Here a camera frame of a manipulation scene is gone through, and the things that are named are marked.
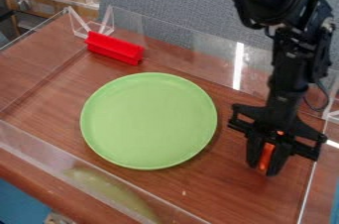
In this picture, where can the clear acrylic enclosure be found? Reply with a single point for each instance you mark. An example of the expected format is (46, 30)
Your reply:
(50, 74)

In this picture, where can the green round plate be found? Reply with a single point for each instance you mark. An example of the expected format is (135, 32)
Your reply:
(149, 121)

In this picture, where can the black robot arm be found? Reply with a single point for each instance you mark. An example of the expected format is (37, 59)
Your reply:
(301, 26)

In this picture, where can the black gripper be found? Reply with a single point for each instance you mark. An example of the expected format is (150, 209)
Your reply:
(276, 123)

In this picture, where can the red plastic block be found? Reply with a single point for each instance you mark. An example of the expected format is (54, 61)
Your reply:
(115, 48)

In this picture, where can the orange toy carrot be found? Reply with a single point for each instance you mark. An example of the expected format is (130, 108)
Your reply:
(268, 151)

